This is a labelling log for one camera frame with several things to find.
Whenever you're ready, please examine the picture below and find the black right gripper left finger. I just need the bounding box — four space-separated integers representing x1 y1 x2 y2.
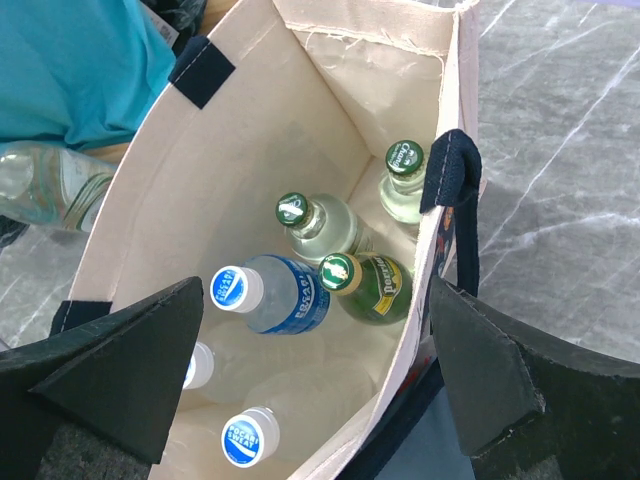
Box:
1 277 204 479

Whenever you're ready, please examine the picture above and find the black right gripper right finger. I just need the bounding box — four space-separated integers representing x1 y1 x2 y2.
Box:
429 278 639 479

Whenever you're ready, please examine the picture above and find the clear Chang soda bottle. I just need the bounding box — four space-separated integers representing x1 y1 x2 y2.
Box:
1 141 116 233
275 192 375 266
379 140 426 231

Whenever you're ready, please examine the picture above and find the cream canvas tote bag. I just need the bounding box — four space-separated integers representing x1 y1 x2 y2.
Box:
66 1 485 479

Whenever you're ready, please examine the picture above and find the pocari sweat bottle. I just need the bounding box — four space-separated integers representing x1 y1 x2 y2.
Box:
221 360 376 468
209 254 331 335
183 321 325 404

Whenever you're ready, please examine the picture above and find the Pocari Sweat bottle upper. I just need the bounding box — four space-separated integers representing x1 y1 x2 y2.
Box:
209 254 331 335

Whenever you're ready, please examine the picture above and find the Pocari Sweat bottle lower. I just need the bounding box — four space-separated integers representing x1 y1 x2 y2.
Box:
221 360 376 468

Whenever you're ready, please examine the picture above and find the green Perrier glass bottle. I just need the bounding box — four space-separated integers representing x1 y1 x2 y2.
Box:
318 252 413 326

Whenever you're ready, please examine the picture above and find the turquoise hanging shirt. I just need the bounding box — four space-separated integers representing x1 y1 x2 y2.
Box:
1 1 176 150

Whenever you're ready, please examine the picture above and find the dark floral hanging garment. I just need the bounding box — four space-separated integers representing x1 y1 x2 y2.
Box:
142 0 207 36

